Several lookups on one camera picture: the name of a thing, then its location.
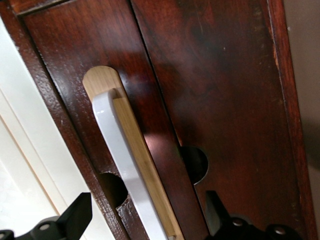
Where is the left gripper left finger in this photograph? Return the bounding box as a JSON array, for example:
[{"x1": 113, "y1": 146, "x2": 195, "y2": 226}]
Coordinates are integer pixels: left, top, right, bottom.
[{"x1": 0, "y1": 191, "x2": 93, "y2": 240}]

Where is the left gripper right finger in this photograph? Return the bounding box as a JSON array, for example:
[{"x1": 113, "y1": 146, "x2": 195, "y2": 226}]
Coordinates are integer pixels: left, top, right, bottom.
[{"x1": 204, "y1": 190, "x2": 311, "y2": 240}]

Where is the white drawer handle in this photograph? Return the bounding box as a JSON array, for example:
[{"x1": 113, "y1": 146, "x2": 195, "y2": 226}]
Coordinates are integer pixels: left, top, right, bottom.
[{"x1": 91, "y1": 91, "x2": 168, "y2": 240}]

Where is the dark wooden drawer with handle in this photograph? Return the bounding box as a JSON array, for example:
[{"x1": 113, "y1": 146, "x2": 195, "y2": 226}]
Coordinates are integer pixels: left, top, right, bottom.
[{"x1": 17, "y1": 0, "x2": 210, "y2": 240}]

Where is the dark wooden drawer cabinet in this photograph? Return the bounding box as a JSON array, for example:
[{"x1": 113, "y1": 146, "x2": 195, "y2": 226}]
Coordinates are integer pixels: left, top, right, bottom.
[{"x1": 0, "y1": 0, "x2": 312, "y2": 240}]

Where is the dark wooden drawer without handle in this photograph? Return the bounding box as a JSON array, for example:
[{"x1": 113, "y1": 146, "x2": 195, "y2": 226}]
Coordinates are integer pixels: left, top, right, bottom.
[{"x1": 129, "y1": 0, "x2": 303, "y2": 240}]

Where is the white and wood handle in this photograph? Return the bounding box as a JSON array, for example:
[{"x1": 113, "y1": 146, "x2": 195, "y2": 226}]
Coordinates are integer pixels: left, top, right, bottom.
[{"x1": 82, "y1": 65, "x2": 185, "y2": 240}]

